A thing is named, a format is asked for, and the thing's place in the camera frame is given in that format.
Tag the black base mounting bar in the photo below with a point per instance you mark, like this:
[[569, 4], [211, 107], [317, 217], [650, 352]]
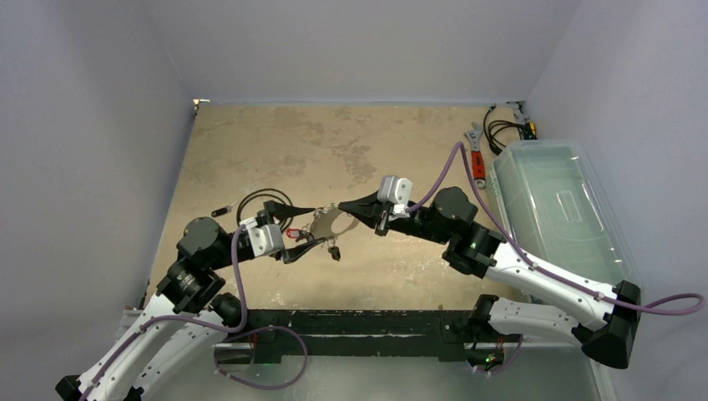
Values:
[[447, 335]]

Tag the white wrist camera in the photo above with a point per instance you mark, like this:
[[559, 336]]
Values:
[[264, 239], [394, 192]]

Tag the clear plastic storage bin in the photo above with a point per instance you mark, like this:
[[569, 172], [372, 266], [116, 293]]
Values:
[[547, 196]]

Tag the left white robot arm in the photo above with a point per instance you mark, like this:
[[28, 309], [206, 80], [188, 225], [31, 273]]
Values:
[[199, 302]]

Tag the red handled adjustable wrench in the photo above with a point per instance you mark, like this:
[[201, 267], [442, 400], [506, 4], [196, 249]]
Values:
[[473, 137]]

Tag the aluminium frame rail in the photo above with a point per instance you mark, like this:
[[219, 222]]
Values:
[[476, 337]]

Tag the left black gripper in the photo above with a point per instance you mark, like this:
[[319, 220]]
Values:
[[280, 211]]

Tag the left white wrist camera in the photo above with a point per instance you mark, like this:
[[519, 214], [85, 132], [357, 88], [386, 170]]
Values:
[[264, 239]]

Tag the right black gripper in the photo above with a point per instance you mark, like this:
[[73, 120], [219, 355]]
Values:
[[378, 213]]

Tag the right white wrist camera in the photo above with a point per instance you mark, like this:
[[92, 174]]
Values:
[[394, 192]]

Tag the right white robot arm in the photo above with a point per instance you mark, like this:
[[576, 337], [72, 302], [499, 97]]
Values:
[[599, 318]]

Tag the key with black tag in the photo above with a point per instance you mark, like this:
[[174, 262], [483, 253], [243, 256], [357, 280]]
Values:
[[335, 253]]

